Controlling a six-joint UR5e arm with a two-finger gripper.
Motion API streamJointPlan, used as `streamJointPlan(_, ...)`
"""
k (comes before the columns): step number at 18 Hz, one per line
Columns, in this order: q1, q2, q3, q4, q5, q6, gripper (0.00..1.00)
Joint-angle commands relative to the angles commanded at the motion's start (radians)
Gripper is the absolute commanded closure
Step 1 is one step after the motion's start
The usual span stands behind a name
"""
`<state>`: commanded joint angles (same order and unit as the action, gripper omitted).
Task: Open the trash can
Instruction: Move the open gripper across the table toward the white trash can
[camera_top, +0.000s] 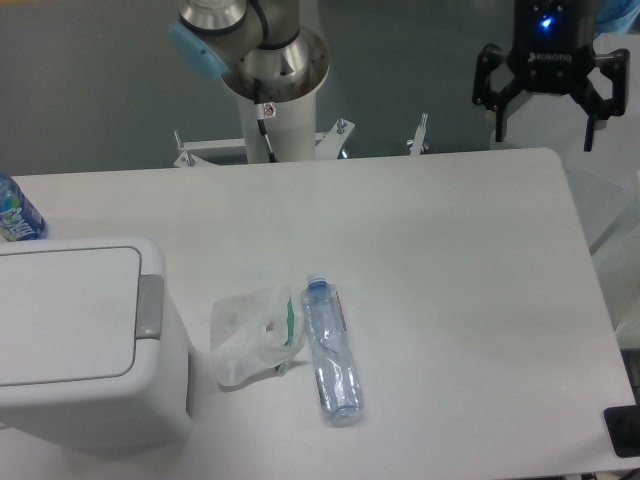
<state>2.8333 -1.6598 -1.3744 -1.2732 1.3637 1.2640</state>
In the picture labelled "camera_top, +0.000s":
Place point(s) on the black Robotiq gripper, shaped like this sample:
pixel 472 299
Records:
pixel 552 53

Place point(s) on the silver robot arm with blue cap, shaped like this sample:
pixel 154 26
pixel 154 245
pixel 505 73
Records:
pixel 261 41

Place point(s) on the grey trash can push button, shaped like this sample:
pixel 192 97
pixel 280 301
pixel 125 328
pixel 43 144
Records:
pixel 150 307

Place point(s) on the white trash can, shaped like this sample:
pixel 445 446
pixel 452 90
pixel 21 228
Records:
pixel 72 371

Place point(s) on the silver levelling bolt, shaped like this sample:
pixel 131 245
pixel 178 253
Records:
pixel 417 145

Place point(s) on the crushed clear plastic bottle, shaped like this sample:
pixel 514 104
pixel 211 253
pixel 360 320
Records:
pixel 337 379

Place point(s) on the black device at table edge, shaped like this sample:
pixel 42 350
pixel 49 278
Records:
pixel 623 427

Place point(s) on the crumpled clear plastic bag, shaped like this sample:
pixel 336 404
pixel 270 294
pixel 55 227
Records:
pixel 255 333

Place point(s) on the blue labelled water bottle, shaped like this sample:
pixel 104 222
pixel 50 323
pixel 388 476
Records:
pixel 20 220

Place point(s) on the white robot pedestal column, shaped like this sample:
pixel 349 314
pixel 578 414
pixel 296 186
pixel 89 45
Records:
pixel 278 127

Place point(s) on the white pedestal base frame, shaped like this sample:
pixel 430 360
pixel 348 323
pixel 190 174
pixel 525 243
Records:
pixel 329 145

